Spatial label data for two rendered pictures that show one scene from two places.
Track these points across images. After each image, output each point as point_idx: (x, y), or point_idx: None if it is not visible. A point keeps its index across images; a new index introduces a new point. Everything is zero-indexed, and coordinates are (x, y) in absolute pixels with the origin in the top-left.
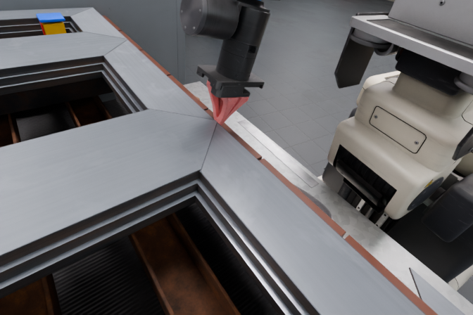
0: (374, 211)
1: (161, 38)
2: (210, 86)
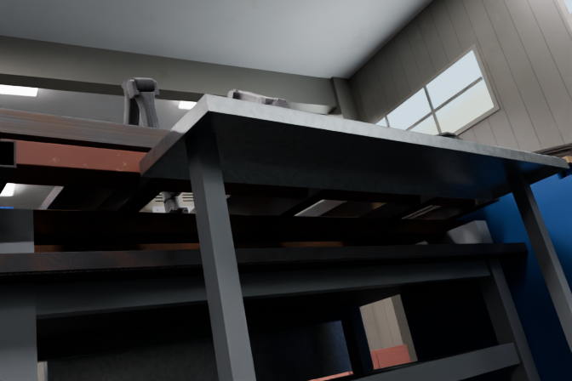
0: None
1: None
2: (183, 211)
